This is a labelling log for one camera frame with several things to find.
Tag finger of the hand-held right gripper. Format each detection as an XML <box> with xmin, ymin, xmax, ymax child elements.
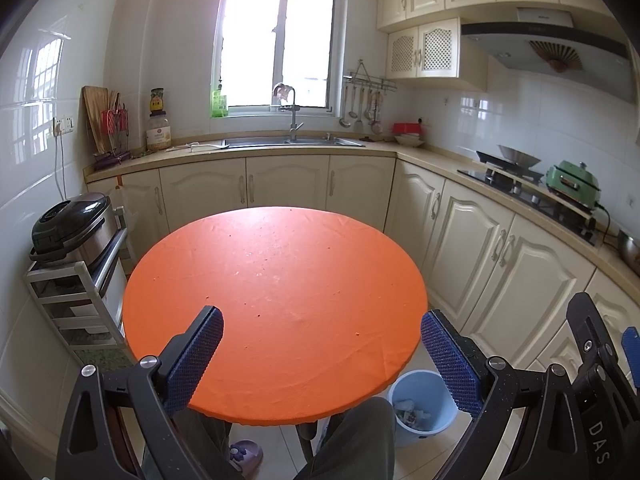
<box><xmin>566</xmin><ymin>291</ymin><xmax>626</xmax><ymax>391</ymax></box>
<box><xmin>621</xmin><ymin>326</ymin><xmax>640</xmax><ymax>391</ymax></box>

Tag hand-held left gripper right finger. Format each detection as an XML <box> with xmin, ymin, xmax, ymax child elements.
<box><xmin>420</xmin><ymin>308</ymin><xmax>586</xmax><ymax>480</ymax></box>

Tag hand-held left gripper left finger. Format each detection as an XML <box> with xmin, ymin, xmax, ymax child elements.
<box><xmin>55</xmin><ymin>305</ymin><xmax>225</xmax><ymax>480</ymax></box>

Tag light blue plastic bucket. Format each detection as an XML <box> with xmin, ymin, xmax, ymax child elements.
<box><xmin>388</xmin><ymin>370</ymin><xmax>458</xmax><ymax>448</ymax></box>

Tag large cream cabinet drawer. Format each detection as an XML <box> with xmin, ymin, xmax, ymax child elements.
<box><xmin>585</xmin><ymin>267</ymin><xmax>640</xmax><ymax>336</ymax></box>

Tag person's left leg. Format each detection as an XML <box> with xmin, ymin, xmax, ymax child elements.
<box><xmin>142</xmin><ymin>402</ymin><xmax>233</xmax><ymax>480</ymax></box>

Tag person's leg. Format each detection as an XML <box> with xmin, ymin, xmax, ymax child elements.
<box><xmin>142</xmin><ymin>402</ymin><xmax>233</xmax><ymax>480</ymax></box>
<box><xmin>295</xmin><ymin>396</ymin><xmax>398</xmax><ymax>480</ymax></box>

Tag orange round table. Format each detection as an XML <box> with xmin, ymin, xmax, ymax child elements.
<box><xmin>121</xmin><ymin>206</ymin><xmax>430</xmax><ymax>461</ymax></box>

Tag lilac slipper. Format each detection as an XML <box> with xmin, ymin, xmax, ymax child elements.
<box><xmin>227</xmin><ymin>439</ymin><xmax>264</xmax><ymax>476</ymax></box>

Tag cream lower kitchen cabinet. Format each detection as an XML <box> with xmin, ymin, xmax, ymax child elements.
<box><xmin>85</xmin><ymin>150</ymin><xmax>640</xmax><ymax>391</ymax></box>

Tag person's right leg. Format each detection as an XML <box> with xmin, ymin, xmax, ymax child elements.
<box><xmin>295</xmin><ymin>396</ymin><xmax>398</xmax><ymax>480</ymax></box>

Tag white storage trolley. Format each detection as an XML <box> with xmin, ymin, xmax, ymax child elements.
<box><xmin>25</xmin><ymin>205</ymin><xmax>132</xmax><ymax>351</ymax></box>

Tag green electric hot pot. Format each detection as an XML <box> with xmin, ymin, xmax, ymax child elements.
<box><xmin>545</xmin><ymin>160</ymin><xmax>603</xmax><ymax>209</ymax></box>

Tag steel pan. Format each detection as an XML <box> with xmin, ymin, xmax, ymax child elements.
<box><xmin>497</xmin><ymin>144</ymin><xmax>542</xmax><ymax>167</ymax></box>

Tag black glass gas hob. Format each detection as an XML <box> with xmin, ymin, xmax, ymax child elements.
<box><xmin>456</xmin><ymin>167</ymin><xmax>601</xmax><ymax>248</ymax></box>

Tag black steel rice cooker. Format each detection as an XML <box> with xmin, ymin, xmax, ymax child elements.
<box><xmin>30</xmin><ymin>191</ymin><xmax>118</xmax><ymax>266</ymax></box>

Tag steel sink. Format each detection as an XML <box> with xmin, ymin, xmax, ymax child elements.
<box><xmin>220</xmin><ymin>135</ymin><xmax>366</xmax><ymax>150</ymax></box>

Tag glass jar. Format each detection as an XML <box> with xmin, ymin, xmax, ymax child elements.
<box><xmin>146</xmin><ymin>114</ymin><xmax>173</xmax><ymax>152</ymax></box>

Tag red knife rack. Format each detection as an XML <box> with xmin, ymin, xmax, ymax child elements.
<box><xmin>101</xmin><ymin>91</ymin><xmax>131</xmax><ymax>153</ymax></box>

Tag steel faucet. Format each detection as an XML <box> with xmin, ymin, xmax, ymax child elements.
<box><xmin>272</xmin><ymin>83</ymin><xmax>306</xmax><ymax>142</ymax></box>

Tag wooden cutting board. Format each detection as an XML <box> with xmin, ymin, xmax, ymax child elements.
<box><xmin>81</xmin><ymin>85</ymin><xmax>113</xmax><ymax>156</ymax></box>

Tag grey range hood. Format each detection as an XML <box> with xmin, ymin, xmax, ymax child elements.
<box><xmin>460</xmin><ymin>6</ymin><xmax>636</xmax><ymax>103</ymax></box>

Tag kitchen window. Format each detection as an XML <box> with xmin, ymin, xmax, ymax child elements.
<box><xmin>210</xmin><ymin>0</ymin><xmax>341</xmax><ymax>120</ymax></box>

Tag black power cable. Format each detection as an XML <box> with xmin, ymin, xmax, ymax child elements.
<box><xmin>595</xmin><ymin>202</ymin><xmax>621</xmax><ymax>248</ymax></box>

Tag white cable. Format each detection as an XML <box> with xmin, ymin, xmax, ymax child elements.
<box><xmin>52</xmin><ymin>132</ymin><xmax>68</xmax><ymax>201</ymax></box>

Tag wire utensil rack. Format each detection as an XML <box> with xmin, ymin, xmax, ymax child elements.
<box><xmin>344</xmin><ymin>59</ymin><xmax>398</xmax><ymax>93</ymax></box>

